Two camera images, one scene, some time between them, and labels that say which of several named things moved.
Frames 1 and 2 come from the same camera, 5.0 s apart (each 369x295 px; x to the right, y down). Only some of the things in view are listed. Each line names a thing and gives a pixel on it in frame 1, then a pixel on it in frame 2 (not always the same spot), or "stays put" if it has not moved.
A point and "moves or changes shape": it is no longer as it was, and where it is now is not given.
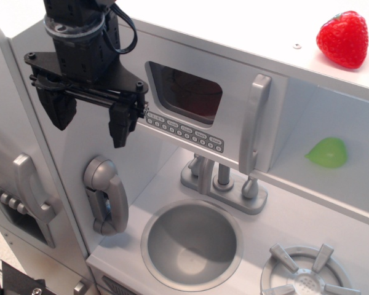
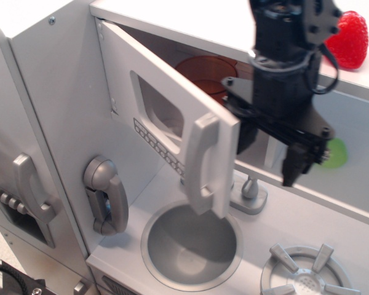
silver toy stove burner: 305,270 stays put
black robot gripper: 87,64 -> 277,99
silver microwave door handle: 254,139 -> 198,196
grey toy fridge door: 30,227 stays put
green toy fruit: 330,152 stays put
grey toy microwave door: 202,98 moves or changes shape
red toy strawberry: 344,39 stays put
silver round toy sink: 192,245 stays put
